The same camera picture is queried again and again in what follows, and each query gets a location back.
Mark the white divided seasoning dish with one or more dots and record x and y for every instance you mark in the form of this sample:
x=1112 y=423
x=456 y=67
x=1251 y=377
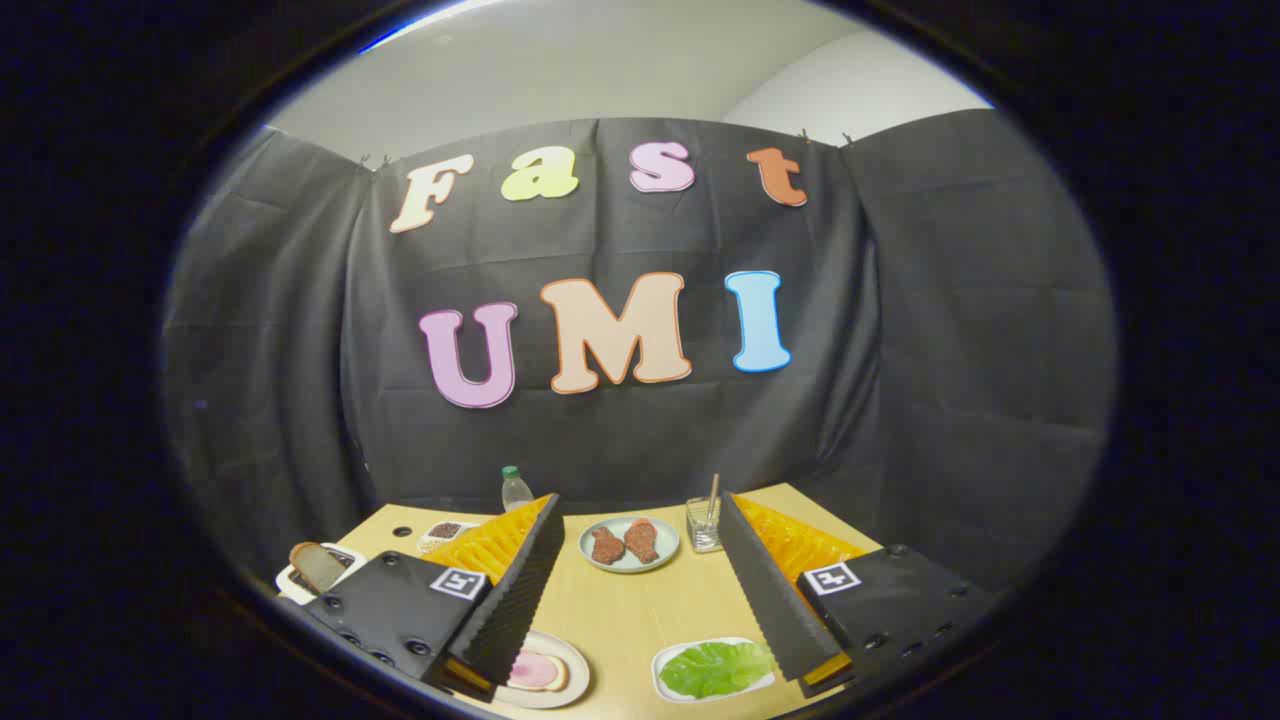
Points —
x=440 y=532

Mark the round cream plate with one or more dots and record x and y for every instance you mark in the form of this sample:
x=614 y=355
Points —
x=578 y=665

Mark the white bread slice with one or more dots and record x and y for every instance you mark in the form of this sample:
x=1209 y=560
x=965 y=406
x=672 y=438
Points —
x=317 y=567
x=560 y=672

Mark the white oblong dish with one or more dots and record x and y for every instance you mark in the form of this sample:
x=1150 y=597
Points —
x=664 y=660

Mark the brown meat piece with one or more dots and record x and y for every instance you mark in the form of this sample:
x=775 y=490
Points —
x=642 y=540
x=606 y=546

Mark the clear water bottle green cap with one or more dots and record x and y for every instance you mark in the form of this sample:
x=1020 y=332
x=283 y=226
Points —
x=516 y=492

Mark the pale blue plate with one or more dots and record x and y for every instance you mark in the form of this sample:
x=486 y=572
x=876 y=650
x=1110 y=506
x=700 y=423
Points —
x=668 y=540

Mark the thin wooden stick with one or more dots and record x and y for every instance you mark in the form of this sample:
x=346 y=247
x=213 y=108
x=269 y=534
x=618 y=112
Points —
x=713 y=495

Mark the clear glass cup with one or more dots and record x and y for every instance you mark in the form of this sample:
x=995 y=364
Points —
x=703 y=535

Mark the pink ham slice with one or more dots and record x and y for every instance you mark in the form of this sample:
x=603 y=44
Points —
x=530 y=670

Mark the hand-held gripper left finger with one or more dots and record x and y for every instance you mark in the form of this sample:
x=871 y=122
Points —
x=520 y=590

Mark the green lettuce leaf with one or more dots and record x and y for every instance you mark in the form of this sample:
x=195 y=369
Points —
x=715 y=670

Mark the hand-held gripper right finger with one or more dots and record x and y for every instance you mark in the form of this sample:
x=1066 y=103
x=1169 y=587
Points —
x=765 y=590

